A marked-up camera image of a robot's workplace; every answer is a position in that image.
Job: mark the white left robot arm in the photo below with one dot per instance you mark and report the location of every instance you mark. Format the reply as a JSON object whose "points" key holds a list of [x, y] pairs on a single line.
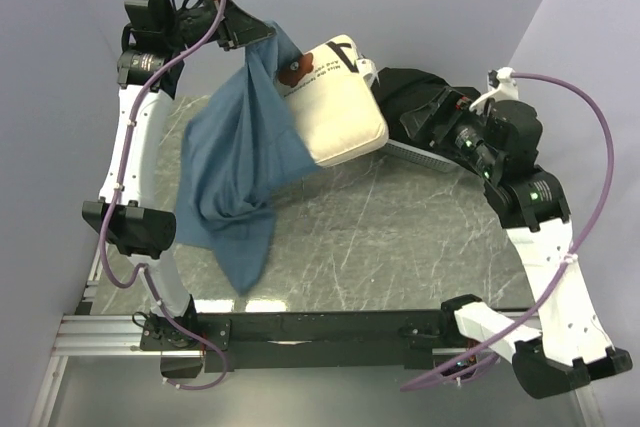
{"points": [[135, 237]]}

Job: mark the blue fabric pillowcase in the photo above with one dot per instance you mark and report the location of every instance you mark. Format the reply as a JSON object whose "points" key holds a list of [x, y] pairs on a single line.
{"points": [[235, 153]]}

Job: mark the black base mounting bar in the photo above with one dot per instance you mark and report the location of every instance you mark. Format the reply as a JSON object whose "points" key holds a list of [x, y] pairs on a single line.
{"points": [[413, 339]]}

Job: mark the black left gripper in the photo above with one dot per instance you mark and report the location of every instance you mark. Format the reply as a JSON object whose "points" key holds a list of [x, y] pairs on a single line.
{"points": [[239, 28]]}

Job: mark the grey plastic basket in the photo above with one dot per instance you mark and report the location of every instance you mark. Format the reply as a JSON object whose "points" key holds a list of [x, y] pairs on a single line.
{"points": [[418, 156]]}

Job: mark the cream pillow with bear print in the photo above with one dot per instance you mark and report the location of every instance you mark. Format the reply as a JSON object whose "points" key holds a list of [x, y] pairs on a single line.
{"points": [[329, 92]]}

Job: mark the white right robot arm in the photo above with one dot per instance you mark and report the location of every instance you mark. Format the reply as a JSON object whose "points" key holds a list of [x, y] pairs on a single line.
{"points": [[556, 346]]}

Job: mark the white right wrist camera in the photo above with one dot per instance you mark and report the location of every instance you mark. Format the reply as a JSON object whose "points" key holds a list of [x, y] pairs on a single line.
{"points": [[501, 85]]}

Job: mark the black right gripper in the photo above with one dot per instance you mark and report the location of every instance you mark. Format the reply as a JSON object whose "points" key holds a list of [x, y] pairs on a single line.
{"points": [[483, 121]]}

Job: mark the black cloth in basket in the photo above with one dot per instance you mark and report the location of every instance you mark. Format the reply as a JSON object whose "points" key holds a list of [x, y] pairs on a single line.
{"points": [[400, 90]]}

